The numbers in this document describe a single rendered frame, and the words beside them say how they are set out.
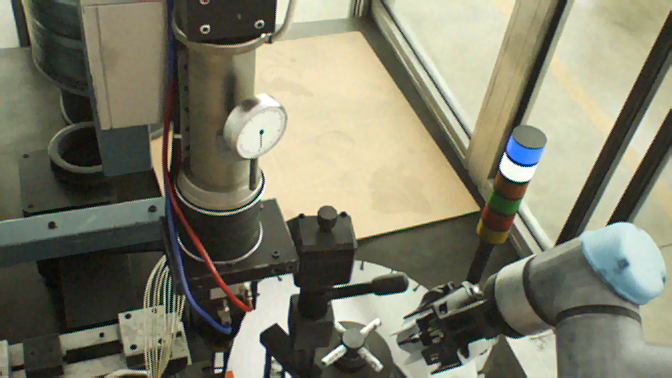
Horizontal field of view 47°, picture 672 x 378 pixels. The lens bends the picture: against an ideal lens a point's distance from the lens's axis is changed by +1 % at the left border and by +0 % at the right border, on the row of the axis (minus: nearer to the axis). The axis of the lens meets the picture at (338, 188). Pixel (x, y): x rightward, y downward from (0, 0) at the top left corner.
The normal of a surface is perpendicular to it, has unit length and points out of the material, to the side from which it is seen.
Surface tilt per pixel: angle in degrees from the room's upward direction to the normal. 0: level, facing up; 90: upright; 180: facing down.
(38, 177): 0
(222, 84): 90
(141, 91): 90
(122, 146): 90
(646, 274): 32
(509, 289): 64
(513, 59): 90
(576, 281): 46
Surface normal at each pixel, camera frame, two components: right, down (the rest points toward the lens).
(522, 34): -0.94, 0.15
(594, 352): -0.35, -0.51
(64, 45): -0.33, 0.65
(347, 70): 0.12, -0.69
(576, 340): -0.72, -0.41
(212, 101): -0.11, 0.70
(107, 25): 0.32, 0.70
